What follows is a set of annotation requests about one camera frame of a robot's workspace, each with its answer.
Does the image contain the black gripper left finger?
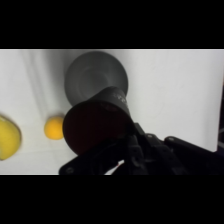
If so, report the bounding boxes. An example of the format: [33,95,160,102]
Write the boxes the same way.
[58,131,150,175]

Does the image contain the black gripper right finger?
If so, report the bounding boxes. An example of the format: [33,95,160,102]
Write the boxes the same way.
[133,122,224,175]

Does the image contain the brown cup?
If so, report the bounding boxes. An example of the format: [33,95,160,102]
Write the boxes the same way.
[61,85,135,157]

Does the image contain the orange ball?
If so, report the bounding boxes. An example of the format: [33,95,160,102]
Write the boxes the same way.
[43,114,65,141]

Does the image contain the yellow banana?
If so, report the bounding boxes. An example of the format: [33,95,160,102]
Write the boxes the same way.
[0,114,23,161]

